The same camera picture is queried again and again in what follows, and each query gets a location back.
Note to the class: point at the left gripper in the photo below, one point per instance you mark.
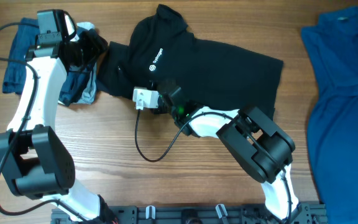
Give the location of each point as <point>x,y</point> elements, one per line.
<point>96,46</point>

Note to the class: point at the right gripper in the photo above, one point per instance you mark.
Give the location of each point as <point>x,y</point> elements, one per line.
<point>159,110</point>

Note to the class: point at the black polo shirt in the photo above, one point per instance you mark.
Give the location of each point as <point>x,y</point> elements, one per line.
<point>218,75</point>

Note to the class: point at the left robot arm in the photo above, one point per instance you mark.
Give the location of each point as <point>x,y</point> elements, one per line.
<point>33,161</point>

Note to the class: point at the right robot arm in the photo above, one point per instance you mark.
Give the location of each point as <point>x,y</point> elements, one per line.
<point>259,146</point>

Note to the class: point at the folded navy blue garment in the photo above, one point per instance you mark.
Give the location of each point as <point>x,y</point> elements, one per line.
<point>30,42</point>

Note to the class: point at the blue polo shirt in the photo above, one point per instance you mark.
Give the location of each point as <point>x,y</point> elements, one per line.
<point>332,133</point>

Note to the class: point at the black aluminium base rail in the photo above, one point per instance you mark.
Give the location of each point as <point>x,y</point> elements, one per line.
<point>303,213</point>

